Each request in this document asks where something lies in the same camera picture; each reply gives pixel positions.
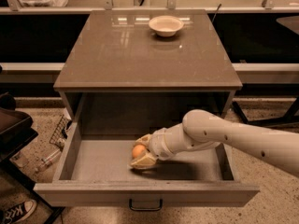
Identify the black drawer handle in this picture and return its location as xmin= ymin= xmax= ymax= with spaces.
xmin=128 ymin=199 xmax=164 ymax=212

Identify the orange fruit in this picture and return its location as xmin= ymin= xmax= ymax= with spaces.
xmin=132 ymin=145 xmax=146 ymax=159

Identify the white paper bowl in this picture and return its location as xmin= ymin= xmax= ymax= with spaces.
xmin=149 ymin=16 xmax=184 ymax=37

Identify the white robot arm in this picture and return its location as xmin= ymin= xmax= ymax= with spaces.
xmin=131 ymin=109 xmax=299 ymax=176

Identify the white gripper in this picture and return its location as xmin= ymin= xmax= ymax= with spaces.
xmin=130 ymin=128 xmax=174 ymax=170

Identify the black and white sneaker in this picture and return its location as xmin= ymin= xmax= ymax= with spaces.
xmin=0 ymin=199 xmax=36 ymax=224

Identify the open grey top drawer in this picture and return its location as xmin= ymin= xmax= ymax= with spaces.
xmin=33 ymin=91 xmax=261 ymax=208

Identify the wire mesh basket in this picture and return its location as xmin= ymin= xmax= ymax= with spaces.
xmin=50 ymin=116 xmax=72 ymax=149

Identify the grey cabinet with counter top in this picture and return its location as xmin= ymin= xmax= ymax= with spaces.
xmin=53 ymin=9 xmax=243 ymax=123

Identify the black metal stand base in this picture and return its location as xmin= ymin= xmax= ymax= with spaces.
xmin=232 ymin=98 xmax=299 ymax=127

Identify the clear plastic bottle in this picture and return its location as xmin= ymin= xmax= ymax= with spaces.
xmin=35 ymin=149 xmax=62 ymax=173

